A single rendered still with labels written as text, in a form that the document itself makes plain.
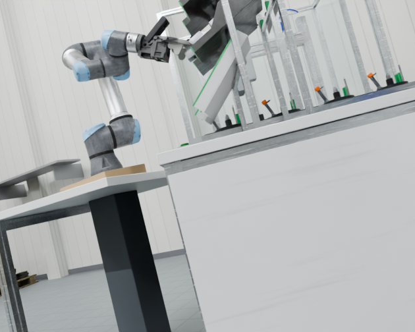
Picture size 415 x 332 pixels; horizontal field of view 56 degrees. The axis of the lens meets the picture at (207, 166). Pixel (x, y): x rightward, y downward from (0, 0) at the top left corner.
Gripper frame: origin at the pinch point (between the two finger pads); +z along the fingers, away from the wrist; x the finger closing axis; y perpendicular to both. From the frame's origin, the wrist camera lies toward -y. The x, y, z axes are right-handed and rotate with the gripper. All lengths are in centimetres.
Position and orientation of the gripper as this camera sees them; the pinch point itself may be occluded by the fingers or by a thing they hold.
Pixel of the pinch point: (191, 45)
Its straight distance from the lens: 152.7
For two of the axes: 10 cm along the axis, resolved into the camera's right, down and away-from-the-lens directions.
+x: -1.8, -0.2, -9.8
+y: -1.8, 9.8, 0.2
